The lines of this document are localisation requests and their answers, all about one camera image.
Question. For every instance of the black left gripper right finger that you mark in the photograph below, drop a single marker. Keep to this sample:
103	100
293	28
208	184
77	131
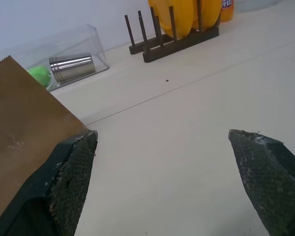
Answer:
265	177

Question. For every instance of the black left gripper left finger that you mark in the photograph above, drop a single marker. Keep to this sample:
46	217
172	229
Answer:
64	182

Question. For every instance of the brown paper bag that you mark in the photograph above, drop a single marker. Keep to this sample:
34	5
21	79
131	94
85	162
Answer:
22	110

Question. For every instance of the green plastic ball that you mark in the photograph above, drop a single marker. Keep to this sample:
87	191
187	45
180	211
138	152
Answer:
40	73

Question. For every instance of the stainless steel cup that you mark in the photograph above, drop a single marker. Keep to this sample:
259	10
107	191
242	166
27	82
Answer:
72	67

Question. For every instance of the clear plastic box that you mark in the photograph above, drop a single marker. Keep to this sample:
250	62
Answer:
73	51

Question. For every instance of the dark wooden plate rack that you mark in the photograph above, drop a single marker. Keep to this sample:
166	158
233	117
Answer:
172	41

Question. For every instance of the orange soda bottle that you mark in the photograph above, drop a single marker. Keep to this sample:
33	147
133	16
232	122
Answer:
227	9

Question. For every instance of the yellow plastic plate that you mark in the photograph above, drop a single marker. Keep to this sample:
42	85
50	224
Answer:
169	17
206	13

